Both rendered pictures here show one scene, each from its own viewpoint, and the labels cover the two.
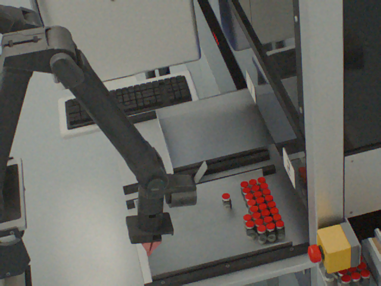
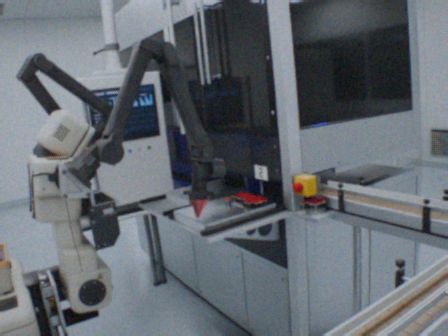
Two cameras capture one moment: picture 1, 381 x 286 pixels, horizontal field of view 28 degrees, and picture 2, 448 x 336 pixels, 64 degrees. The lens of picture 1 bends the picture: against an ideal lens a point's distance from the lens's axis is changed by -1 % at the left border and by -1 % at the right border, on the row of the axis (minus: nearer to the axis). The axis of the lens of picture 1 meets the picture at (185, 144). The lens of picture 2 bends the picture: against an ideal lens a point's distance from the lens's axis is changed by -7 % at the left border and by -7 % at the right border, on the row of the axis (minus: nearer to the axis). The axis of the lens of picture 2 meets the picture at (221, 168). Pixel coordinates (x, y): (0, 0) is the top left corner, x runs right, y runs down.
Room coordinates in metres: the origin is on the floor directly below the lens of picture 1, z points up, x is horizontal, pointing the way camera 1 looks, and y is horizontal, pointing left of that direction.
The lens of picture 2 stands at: (-0.08, 0.65, 1.38)
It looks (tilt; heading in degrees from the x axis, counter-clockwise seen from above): 11 degrees down; 334
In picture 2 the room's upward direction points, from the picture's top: 6 degrees counter-clockwise
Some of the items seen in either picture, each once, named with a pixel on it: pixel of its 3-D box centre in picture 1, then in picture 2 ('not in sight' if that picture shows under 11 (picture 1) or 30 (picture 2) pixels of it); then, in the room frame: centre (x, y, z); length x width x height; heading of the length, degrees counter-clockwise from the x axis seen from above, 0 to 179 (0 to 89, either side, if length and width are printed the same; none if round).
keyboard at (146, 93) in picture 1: (127, 100); (141, 205); (1.96, 0.16, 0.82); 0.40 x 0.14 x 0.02; 93
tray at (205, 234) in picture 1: (210, 224); (224, 211); (1.29, -0.02, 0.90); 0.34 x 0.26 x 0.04; 95
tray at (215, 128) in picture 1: (223, 128); (207, 191); (1.64, -0.11, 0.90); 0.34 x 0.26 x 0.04; 95
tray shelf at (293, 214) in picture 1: (214, 181); (213, 206); (1.47, -0.06, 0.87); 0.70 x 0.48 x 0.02; 5
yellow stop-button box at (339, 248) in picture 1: (336, 248); (306, 184); (1.07, -0.28, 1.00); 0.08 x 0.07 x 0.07; 95
